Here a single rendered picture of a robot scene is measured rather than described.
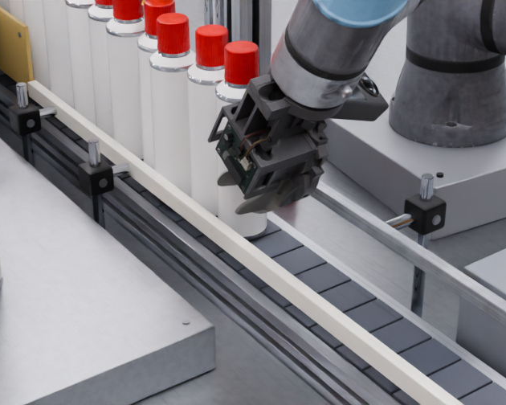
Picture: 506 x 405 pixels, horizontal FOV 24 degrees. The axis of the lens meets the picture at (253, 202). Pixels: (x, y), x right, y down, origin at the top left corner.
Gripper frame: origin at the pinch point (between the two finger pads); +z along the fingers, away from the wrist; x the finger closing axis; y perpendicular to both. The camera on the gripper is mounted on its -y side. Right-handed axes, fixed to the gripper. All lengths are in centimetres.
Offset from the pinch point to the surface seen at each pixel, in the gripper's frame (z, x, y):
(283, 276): -3.4, 9.7, 4.7
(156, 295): 3.9, 4.0, 13.5
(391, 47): 29, -30, -53
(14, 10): 21, -46, 3
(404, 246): -11.3, 14.2, -2.8
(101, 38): 7.1, -28.9, 2.0
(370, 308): -2.8, 15.7, -1.9
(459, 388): -9.5, 27.3, -0.4
